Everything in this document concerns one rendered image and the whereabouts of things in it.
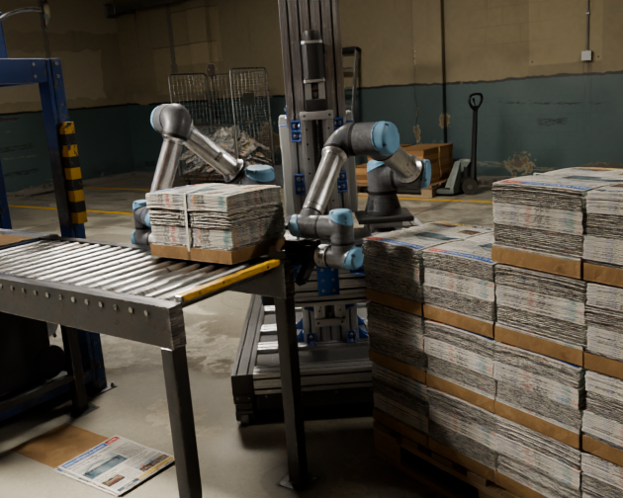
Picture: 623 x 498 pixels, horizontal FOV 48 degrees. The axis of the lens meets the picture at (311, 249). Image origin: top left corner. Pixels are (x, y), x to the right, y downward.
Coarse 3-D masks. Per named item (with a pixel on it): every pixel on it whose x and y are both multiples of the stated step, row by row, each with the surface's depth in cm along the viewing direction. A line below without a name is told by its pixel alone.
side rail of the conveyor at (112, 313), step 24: (0, 288) 234; (24, 288) 227; (48, 288) 218; (72, 288) 215; (24, 312) 230; (48, 312) 221; (72, 312) 214; (96, 312) 207; (120, 312) 200; (144, 312) 193; (168, 312) 188; (120, 336) 202; (144, 336) 196; (168, 336) 190
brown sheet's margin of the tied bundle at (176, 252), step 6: (150, 246) 246; (156, 246) 244; (162, 246) 242; (168, 246) 240; (174, 246) 239; (180, 246) 237; (156, 252) 244; (162, 252) 243; (168, 252) 241; (174, 252) 239; (180, 252) 238; (180, 258) 238
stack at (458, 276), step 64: (384, 256) 236; (448, 256) 211; (384, 320) 242; (512, 320) 195; (576, 320) 178; (384, 384) 250; (512, 384) 198; (576, 384) 180; (384, 448) 256; (512, 448) 203; (576, 448) 186
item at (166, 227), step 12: (156, 192) 243; (168, 192) 239; (180, 192) 238; (156, 204) 240; (168, 204) 236; (156, 216) 241; (168, 216) 238; (180, 216) 235; (156, 228) 244; (168, 228) 240; (180, 228) 236; (156, 240) 244; (168, 240) 241; (180, 240) 238
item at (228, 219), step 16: (208, 192) 233; (224, 192) 230; (240, 192) 228; (256, 192) 233; (272, 192) 240; (208, 208) 226; (224, 208) 222; (240, 208) 227; (256, 208) 233; (272, 208) 240; (208, 224) 228; (224, 224) 223; (240, 224) 227; (256, 224) 233; (272, 224) 241; (208, 240) 230; (224, 240) 225; (240, 240) 227; (256, 240) 234; (272, 240) 242
